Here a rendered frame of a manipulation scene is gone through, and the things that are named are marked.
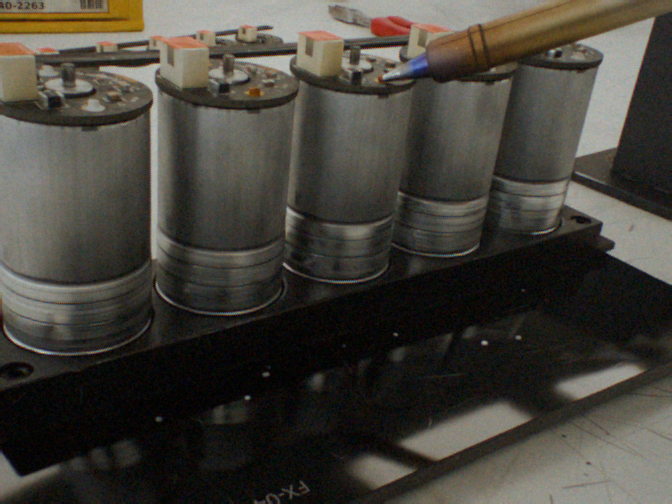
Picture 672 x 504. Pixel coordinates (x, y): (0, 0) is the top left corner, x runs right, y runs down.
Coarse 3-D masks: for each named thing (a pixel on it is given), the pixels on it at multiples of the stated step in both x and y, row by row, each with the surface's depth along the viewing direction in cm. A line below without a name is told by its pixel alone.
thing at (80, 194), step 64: (0, 128) 13; (64, 128) 13; (128, 128) 13; (0, 192) 13; (64, 192) 13; (128, 192) 14; (0, 256) 14; (64, 256) 13; (128, 256) 14; (64, 320) 14; (128, 320) 15
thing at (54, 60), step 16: (208, 48) 17; (224, 48) 17; (240, 48) 17; (256, 48) 17; (272, 48) 17; (288, 48) 17; (368, 48) 19; (48, 64) 15; (80, 64) 15; (96, 64) 15; (112, 64) 15; (128, 64) 16
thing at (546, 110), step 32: (512, 96) 19; (544, 96) 19; (576, 96) 19; (512, 128) 20; (544, 128) 19; (576, 128) 20; (512, 160) 20; (544, 160) 20; (512, 192) 20; (544, 192) 20; (512, 224) 20; (544, 224) 21
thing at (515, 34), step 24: (552, 0) 15; (576, 0) 15; (600, 0) 15; (624, 0) 14; (648, 0) 14; (480, 24) 15; (504, 24) 15; (528, 24) 15; (552, 24) 15; (576, 24) 15; (600, 24) 15; (624, 24) 15; (432, 48) 15; (456, 48) 15; (480, 48) 15; (504, 48) 15; (528, 48) 15; (552, 48) 15; (432, 72) 15; (456, 72) 15; (480, 72) 15
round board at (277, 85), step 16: (240, 64) 16; (256, 64) 16; (160, 80) 15; (224, 80) 14; (256, 80) 15; (272, 80) 15; (288, 80) 15; (176, 96) 14; (192, 96) 14; (208, 96) 14; (224, 96) 14; (240, 96) 14; (256, 96) 14; (272, 96) 14; (288, 96) 15
